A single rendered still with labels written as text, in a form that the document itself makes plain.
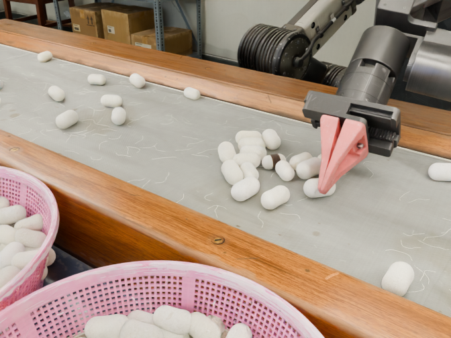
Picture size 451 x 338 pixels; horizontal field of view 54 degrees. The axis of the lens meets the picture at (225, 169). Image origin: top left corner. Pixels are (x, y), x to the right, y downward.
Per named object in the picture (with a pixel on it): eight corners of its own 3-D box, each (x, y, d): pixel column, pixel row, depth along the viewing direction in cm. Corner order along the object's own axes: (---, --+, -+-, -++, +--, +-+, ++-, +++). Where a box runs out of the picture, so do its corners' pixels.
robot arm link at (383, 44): (363, 45, 56) (366, 13, 51) (419, 58, 54) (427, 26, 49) (343, 88, 54) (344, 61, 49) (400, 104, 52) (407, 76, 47)
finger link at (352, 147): (338, 186, 43) (371, 106, 46) (273, 165, 47) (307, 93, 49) (345, 210, 49) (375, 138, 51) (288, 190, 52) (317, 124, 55)
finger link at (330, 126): (362, 192, 42) (395, 111, 44) (294, 172, 45) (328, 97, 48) (367, 216, 48) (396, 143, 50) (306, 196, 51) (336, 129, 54)
